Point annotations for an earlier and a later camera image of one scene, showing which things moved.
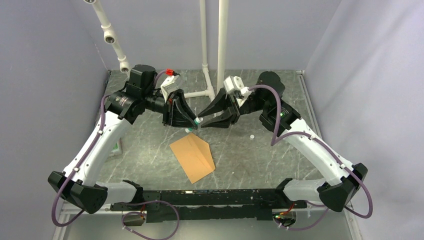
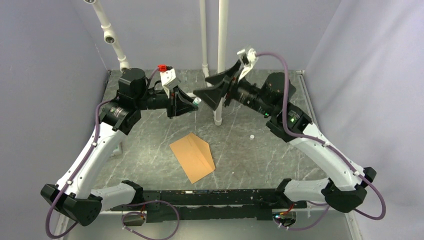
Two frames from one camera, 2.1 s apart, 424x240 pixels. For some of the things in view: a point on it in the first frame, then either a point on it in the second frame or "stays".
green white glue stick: x=197 y=120 → x=196 y=101
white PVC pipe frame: x=210 y=91 stays
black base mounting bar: x=251 y=206 stays
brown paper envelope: x=194 y=155 stays
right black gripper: x=220 y=103 → x=213 y=95
